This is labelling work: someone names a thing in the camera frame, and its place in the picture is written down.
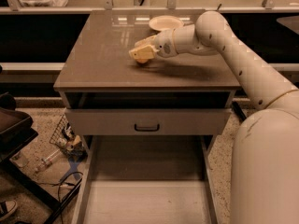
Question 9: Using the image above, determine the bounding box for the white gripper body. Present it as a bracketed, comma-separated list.
[154, 29, 178, 58]

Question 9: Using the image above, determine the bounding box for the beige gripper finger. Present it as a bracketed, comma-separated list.
[129, 45, 158, 60]
[135, 35, 156, 47]

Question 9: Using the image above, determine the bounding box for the orange fruit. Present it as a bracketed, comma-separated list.
[136, 59, 149, 64]

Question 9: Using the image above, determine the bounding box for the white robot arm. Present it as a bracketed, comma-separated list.
[129, 11, 299, 224]

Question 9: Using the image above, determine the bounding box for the grey drawer cabinet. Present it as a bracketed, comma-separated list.
[53, 9, 243, 145]

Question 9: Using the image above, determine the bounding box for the grey upper drawer front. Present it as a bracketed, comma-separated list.
[65, 109, 231, 135]

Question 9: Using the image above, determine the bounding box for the open grey middle drawer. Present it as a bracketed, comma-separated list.
[72, 136, 221, 224]

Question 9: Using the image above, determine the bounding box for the white paper bowl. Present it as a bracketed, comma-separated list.
[149, 16, 184, 32]

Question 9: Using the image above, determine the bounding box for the black chair base leg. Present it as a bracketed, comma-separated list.
[232, 102, 247, 121]

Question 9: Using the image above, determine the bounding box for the clear plastic bottle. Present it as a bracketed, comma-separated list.
[35, 149, 63, 174]

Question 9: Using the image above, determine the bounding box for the sneaker shoe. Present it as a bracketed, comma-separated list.
[0, 200, 18, 221]

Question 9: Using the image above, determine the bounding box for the black drawer handle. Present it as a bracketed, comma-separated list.
[134, 123, 160, 132]

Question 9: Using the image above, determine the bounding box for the wire mesh basket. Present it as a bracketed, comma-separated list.
[50, 115, 86, 157]

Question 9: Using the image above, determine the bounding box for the black floor cable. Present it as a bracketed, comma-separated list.
[35, 171, 84, 224]

